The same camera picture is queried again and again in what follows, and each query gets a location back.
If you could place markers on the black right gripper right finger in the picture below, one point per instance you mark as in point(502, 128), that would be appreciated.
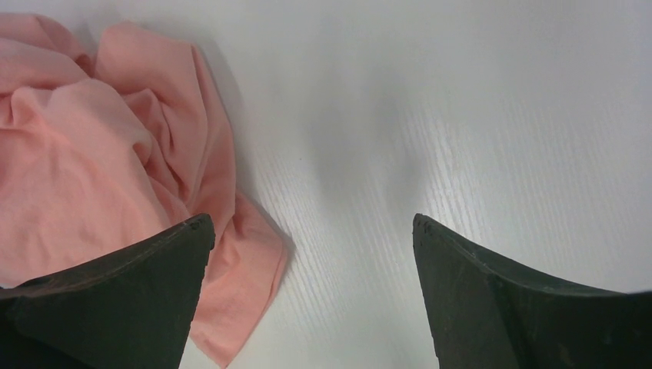
point(488, 311)

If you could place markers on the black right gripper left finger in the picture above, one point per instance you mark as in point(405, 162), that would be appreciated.
point(131, 308)

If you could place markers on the salmon pink t-shirt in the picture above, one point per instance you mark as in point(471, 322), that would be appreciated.
point(99, 152)

